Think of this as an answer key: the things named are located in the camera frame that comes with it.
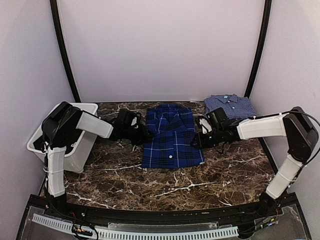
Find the white plastic bin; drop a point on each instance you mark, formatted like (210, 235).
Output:
(76, 155)

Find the black front rail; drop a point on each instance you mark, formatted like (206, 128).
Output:
(224, 215)

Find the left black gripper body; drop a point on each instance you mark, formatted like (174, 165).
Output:
(135, 136)

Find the white slotted cable duct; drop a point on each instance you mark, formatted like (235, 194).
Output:
(118, 231)

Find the left black frame post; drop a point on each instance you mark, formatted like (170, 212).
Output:
(63, 50)

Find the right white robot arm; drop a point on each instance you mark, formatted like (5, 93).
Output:
(295, 125)

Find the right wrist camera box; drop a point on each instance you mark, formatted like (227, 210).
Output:
(214, 120)

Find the dark blue plaid shirt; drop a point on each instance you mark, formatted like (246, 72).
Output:
(173, 130)

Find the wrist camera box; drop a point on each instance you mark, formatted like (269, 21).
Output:
(127, 119)
(214, 120)

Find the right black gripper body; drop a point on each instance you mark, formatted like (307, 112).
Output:
(210, 141)

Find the right black frame post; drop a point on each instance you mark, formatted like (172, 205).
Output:
(260, 47)

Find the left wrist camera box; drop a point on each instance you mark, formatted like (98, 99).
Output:
(127, 119)

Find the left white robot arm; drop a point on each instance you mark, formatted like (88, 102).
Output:
(60, 129)

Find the black frame post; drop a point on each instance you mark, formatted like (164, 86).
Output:
(260, 47)
(63, 50)

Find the light blue checked folded shirt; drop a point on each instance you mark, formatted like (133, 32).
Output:
(235, 107)

